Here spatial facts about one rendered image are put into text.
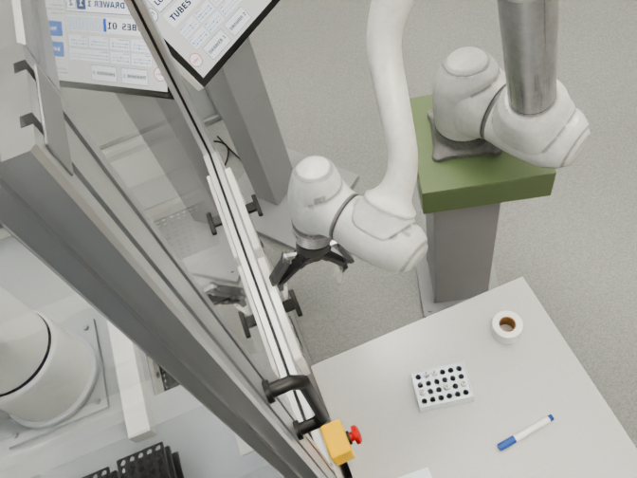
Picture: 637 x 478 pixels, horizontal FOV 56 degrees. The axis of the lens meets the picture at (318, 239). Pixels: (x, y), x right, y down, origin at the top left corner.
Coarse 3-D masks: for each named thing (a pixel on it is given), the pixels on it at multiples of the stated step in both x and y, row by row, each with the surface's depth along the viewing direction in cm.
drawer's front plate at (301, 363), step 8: (264, 264) 147; (264, 272) 146; (272, 288) 143; (272, 296) 142; (280, 296) 147; (280, 304) 141; (280, 312) 139; (280, 320) 139; (288, 320) 142; (288, 328) 137; (288, 336) 136; (296, 344) 135; (296, 352) 134; (296, 360) 133; (304, 360) 138; (304, 368) 138
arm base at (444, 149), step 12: (432, 120) 168; (432, 132) 166; (444, 144) 162; (456, 144) 159; (468, 144) 159; (480, 144) 160; (492, 144) 160; (432, 156) 163; (444, 156) 162; (456, 156) 162; (468, 156) 162
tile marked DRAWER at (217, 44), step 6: (222, 30) 183; (216, 36) 182; (222, 36) 183; (210, 42) 181; (216, 42) 182; (222, 42) 183; (228, 42) 184; (204, 48) 180; (210, 48) 181; (216, 48) 182; (222, 48) 183; (210, 54) 181; (216, 54) 182
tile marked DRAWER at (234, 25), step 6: (234, 12) 186; (240, 12) 187; (246, 12) 188; (234, 18) 186; (240, 18) 187; (246, 18) 188; (228, 24) 185; (234, 24) 186; (240, 24) 187; (228, 30) 185; (234, 30) 186; (240, 30) 187; (234, 36) 186
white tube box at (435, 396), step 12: (420, 372) 140; (444, 372) 141; (456, 372) 139; (420, 384) 140; (432, 384) 138; (444, 384) 138; (456, 384) 138; (468, 384) 137; (420, 396) 137; (432, 396) 137; (444, 396) 136; (456, 396) 136; (468, 396) 135; (420, 408) 136; (432, 408) 137
